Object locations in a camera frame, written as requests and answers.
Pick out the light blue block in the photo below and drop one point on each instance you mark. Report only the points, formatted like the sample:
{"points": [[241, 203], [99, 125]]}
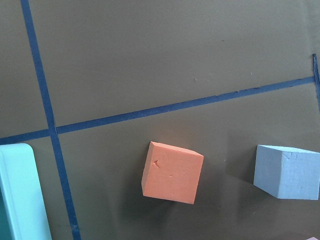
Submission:
{"points": [[287, 172]]}

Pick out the teal plastic bin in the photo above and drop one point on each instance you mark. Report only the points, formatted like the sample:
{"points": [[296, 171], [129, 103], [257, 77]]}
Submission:
{"points": [[22, 210]]}

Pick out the pink foam block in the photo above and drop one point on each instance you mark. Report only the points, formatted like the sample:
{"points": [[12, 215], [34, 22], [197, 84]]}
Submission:
{"points": [[312, 238]]}

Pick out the left orange foam block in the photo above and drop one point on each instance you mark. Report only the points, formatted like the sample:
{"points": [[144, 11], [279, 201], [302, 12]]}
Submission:
{"points": [[171, 173]]}

